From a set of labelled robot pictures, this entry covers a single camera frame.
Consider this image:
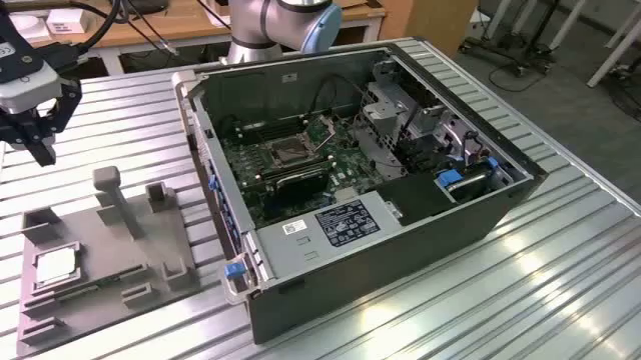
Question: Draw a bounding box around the white round dish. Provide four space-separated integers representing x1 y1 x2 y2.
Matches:
10 14 51 41

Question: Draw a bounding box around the white table frame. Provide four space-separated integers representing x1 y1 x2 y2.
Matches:
586 0 641 89

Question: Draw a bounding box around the thin black cable white plug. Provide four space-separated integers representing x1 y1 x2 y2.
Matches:
118 0 177 53

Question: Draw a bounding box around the hard disk in blue carrier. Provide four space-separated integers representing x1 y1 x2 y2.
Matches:
433 164 505 206

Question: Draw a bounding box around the black graphics card with fan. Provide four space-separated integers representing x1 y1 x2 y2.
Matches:
260 167 333 222

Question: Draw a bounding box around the open white box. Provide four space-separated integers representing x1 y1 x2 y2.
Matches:
198 0 236 29

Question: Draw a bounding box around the CPU socket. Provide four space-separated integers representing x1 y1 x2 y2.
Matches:
269 137 316 167

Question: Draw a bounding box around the metal drive cage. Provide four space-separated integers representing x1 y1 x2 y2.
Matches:
358 59 420 128

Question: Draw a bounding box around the thick black cable bundle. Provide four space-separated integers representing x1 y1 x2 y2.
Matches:
43 0 133 73

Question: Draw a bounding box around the green motherboard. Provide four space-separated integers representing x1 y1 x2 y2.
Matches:
220 114 388 223

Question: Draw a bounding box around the wooden cabinet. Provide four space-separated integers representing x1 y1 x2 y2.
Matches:
385 0 477 59

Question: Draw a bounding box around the grey parts rack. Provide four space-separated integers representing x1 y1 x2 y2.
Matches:
14 166 205 356

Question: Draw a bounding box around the wooden desk white frame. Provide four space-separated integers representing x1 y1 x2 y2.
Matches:
0 0 391 76

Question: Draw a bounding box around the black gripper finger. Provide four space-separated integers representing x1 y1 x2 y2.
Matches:
27 79 83 168

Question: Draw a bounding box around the grey and black wrist camera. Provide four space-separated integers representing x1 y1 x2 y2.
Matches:
0 14 63 114

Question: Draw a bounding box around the black looping data wire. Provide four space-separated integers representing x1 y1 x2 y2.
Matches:
304 73 371 116

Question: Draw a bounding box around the grey power supply with label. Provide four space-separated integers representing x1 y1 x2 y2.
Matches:
249 190 405 282

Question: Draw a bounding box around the silver square CPU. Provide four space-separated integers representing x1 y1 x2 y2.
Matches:
34 250 83 285

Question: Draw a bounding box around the white box with label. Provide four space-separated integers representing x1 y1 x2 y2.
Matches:
46 9 90 37

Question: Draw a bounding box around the black wheeled stand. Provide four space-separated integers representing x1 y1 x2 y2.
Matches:
459 0 559 78

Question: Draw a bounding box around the black RAM slot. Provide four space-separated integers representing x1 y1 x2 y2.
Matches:
244 166 322 187
242 127 308 143
238 119 305 134

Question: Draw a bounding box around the green RAM stick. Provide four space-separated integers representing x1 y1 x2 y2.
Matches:
55 264 146 302

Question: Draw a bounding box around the open black PC case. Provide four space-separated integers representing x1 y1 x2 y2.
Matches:
172 41 548 345

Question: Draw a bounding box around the black plastic shroud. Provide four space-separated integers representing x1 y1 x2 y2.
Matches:
376 172 460 227

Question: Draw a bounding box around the metal socket cover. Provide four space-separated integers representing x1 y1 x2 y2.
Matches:
314 115 344 131

